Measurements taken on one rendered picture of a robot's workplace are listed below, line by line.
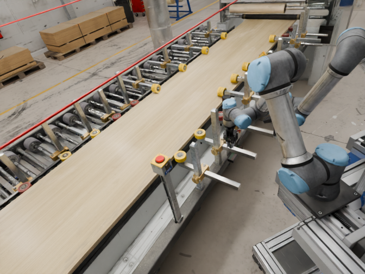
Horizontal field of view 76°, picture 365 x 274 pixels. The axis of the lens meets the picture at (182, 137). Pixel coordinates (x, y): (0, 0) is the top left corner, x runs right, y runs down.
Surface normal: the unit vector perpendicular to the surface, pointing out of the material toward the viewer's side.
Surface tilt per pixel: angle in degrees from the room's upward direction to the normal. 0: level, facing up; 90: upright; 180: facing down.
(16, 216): 0
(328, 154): 8
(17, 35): 90
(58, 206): 0
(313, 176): 56
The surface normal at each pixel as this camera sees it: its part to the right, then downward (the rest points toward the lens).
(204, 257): -0.15, -0.75
